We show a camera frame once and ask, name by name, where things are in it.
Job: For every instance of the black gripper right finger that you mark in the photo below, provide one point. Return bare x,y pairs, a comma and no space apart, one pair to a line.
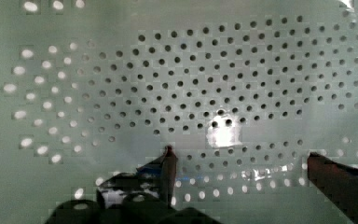
337,181

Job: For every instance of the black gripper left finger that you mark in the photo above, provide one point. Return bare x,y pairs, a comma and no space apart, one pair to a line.
142,197

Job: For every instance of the green perforated strainer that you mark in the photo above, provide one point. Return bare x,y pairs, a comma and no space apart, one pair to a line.
243,90

